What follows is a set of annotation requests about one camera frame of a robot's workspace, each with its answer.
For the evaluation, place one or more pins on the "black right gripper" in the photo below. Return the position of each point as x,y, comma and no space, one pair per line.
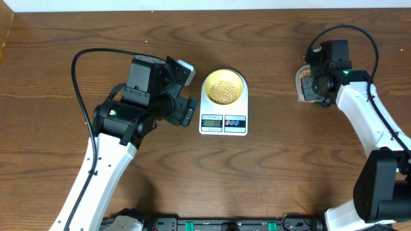
309,95

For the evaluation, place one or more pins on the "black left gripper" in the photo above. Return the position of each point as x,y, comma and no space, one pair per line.
183,111

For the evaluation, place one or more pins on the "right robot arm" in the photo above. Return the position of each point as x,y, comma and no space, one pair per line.
381,195

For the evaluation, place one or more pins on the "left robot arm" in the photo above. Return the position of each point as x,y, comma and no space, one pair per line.
130,112

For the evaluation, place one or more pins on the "white kitchen scale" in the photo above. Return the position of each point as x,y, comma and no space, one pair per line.
225,119

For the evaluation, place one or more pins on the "soybeans in yellow bowl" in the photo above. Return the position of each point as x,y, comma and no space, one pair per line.
224,92

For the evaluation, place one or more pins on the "yellow bowl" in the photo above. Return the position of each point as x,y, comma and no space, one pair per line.
223,74

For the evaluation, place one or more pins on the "clear plastic container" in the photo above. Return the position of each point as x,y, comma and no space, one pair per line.
298,77

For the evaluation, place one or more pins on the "pile of soybeans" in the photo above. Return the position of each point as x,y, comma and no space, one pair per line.
305,73

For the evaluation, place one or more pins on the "cardboard side panel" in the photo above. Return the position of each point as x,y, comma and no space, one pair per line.
6,20

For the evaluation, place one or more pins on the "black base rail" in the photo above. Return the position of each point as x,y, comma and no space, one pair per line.
132,219

